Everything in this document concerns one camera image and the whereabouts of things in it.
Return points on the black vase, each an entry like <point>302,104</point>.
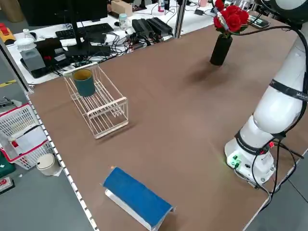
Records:
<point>221,51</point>

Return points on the red flower bunch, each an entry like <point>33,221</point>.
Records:
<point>234,20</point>

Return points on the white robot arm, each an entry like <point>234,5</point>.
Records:
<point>276,110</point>

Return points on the teal cup yellow inside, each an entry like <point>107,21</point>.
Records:
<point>84,86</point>

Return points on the blue towel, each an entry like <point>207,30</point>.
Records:
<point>134,192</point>

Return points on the black power adapter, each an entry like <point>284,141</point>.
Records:
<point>142,27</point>
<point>160,25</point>

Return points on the clear bottle pale cap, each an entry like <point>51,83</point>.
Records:
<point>123,21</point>

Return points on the black keyboard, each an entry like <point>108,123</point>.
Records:
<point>96,28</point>

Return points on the bottle with red label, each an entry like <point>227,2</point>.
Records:
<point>161,7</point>

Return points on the cardboard box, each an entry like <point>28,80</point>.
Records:
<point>121,8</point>

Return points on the small white bin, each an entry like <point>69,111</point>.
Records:
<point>47,166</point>

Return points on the pink cup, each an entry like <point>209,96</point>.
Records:
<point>203,3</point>

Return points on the small red ornament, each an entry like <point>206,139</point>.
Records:
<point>219,3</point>

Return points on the grey box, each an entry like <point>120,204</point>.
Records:
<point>32,60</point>

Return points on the white basket red rim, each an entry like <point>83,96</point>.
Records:
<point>14,120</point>

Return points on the black computer monitor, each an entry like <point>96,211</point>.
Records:
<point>60,12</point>

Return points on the green box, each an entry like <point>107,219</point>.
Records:
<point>6,167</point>

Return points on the red emergency stop button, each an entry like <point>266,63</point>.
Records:
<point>4,184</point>

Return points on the aluminium frame post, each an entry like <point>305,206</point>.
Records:
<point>180,19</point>

